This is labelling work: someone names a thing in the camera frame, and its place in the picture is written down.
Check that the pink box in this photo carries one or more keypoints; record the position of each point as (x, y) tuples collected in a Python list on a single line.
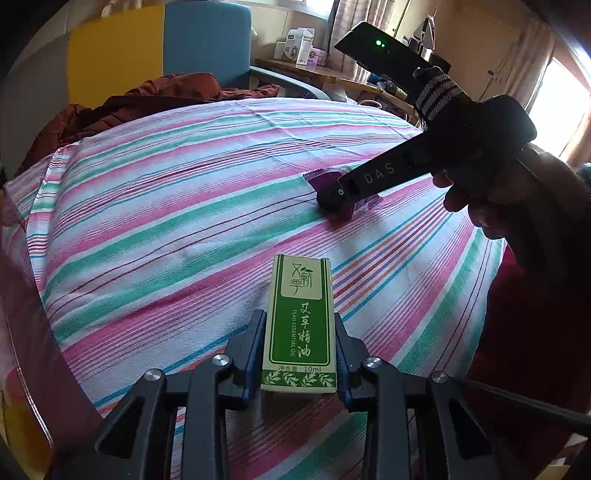
[(317, 57)]

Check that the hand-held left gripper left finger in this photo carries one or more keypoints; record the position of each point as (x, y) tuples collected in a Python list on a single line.
[(255, 350)]

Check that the wooden desk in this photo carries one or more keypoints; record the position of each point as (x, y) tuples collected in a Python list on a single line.
[(323, 74)]

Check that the white blue carton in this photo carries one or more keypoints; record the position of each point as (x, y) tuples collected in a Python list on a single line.
[(302, 46)]

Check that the striped pink curtain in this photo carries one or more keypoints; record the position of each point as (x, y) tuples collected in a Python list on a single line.
[(344, 18)]

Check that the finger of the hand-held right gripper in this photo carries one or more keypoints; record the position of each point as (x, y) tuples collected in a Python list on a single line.
[(337, 201)]

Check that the dark red jacket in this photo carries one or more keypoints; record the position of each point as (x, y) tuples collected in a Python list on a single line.
[(138, 101)]

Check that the person's red clothing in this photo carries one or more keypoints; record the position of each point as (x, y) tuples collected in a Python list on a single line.
[(501, 332)]

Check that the grey yellow blue armchair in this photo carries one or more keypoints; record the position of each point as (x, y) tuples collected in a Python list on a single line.
[(207, 41)]

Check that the green white carton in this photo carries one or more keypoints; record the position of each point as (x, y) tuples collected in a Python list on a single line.
[(300, 323)]

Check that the striped tablecloth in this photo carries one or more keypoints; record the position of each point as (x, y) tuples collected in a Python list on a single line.
[(184, 207)]

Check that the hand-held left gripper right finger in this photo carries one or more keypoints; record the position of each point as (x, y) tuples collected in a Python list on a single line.
[(344, 369)]

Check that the person's right hand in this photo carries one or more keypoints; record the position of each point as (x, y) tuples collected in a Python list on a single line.
[(489, 207)]

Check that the small purple packet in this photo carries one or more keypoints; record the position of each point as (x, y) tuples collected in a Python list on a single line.
[(318, 182)]

